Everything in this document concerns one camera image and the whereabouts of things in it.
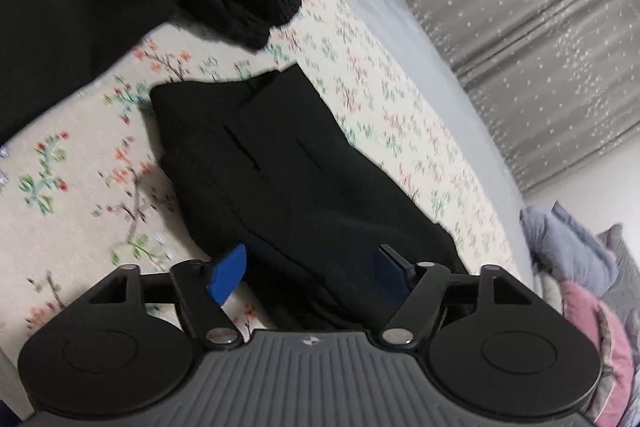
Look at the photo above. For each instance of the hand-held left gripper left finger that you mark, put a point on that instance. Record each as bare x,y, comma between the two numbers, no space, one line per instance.
227,274

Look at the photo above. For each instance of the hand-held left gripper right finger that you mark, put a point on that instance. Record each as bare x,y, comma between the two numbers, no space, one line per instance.
392,277

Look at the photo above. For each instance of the black pants with slit pockets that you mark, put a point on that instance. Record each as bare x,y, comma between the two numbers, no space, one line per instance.
280,187

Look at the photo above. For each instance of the floral printed blanket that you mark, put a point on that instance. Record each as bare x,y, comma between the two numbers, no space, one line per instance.
75,207

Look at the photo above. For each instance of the blue-grey quilt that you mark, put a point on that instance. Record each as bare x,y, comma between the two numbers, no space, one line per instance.
565,242

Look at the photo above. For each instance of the pink pillow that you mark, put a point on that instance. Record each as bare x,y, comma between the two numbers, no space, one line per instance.
585,327

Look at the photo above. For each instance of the pale blue bed sheet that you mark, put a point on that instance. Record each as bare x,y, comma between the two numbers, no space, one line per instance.
440,72

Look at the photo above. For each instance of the grey quilt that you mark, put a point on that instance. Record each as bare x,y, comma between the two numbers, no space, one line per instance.
625,267

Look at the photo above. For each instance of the grey star print curtain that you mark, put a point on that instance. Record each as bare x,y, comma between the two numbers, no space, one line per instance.
525,7

